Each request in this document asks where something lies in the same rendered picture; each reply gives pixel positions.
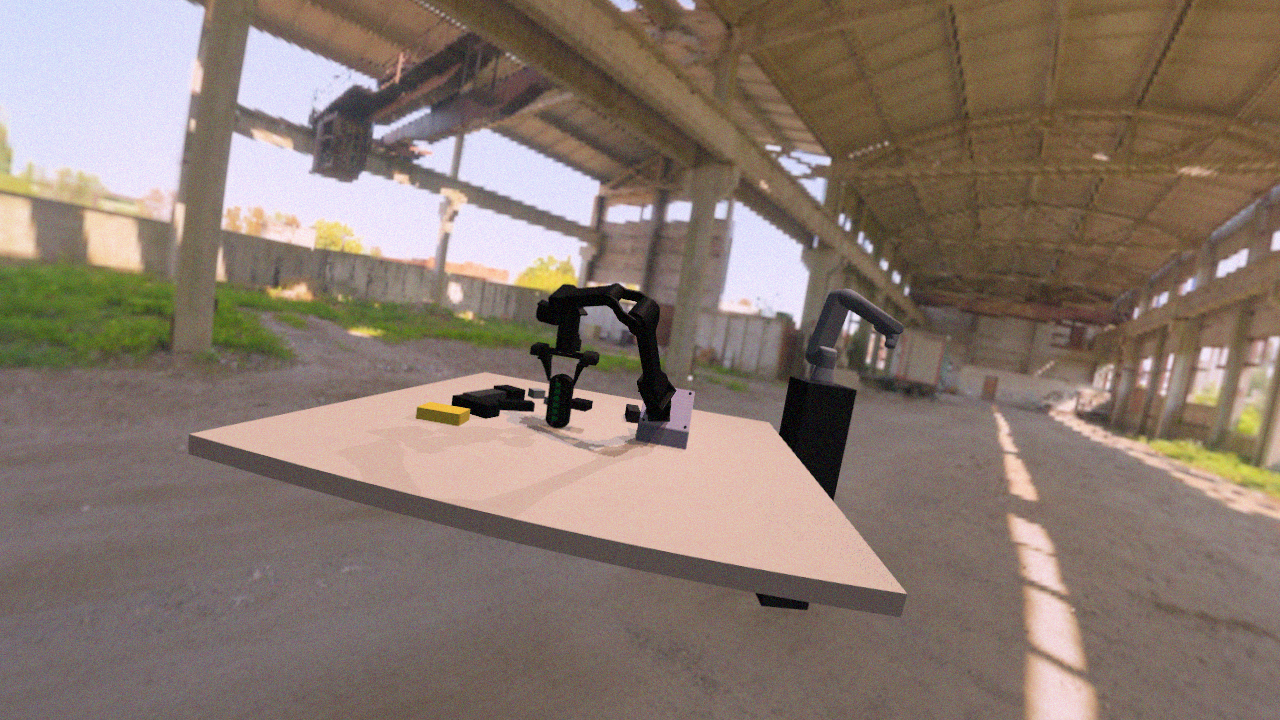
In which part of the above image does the yellow rectangular block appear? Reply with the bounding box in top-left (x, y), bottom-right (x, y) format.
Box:
top-left (416, 402), bottom-right (470, 427)

